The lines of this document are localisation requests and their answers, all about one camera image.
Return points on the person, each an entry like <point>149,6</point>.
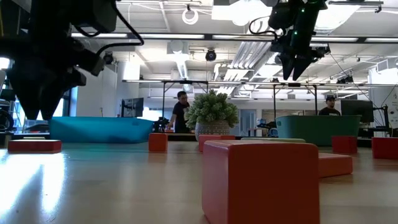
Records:
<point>330,107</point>
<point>180,115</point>

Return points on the orange rectangular block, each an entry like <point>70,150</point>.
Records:
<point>217,137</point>
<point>335,165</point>

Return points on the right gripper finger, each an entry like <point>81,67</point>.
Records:
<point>301,67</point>
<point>286,65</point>

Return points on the black ceiling lamp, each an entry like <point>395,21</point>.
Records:
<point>321,52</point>
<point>108,58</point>
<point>211,55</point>

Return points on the black aluminium table frame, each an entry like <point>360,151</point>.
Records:
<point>180,137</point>

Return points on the red small cube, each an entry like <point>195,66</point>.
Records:
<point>344,144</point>

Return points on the black beam with light strips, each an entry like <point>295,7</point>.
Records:
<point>208,36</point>

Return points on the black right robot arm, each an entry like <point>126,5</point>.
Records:
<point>278,17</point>

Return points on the teal plastic bin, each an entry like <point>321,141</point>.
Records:
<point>317,130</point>

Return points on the orange small cube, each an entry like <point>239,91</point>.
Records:
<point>261,183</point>
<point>158,142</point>

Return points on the blue rectangular bin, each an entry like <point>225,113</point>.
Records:
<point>99,129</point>

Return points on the small potted green plant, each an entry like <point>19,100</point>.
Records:
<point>213,112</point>

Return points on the red rectangular block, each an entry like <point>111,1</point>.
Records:
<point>34,146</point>
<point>385,148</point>

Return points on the black computer monitor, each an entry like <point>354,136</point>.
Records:
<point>132,107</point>
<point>357,110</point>

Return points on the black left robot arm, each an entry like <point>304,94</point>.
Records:
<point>62,15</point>

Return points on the black background stand frame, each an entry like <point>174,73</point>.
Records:
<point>295,84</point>
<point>186,82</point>

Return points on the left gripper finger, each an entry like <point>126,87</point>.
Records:
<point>26,96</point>
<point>53,96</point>

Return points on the black background robot arm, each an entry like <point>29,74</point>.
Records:
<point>160,124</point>

